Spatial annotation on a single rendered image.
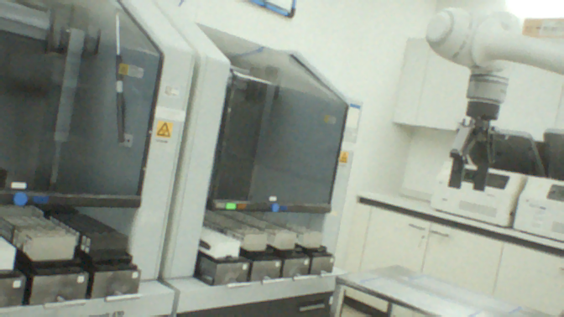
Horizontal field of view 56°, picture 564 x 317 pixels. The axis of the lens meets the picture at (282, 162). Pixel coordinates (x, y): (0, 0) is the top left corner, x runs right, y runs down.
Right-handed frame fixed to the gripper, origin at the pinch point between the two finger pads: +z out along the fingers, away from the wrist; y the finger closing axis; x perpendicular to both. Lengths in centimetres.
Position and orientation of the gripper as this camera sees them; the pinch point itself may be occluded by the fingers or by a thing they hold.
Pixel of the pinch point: (467, 184)
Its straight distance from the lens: 135.5
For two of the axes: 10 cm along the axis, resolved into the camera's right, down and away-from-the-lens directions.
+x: -7.0, -1.6, 6.9
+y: 6.9, 0.9, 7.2
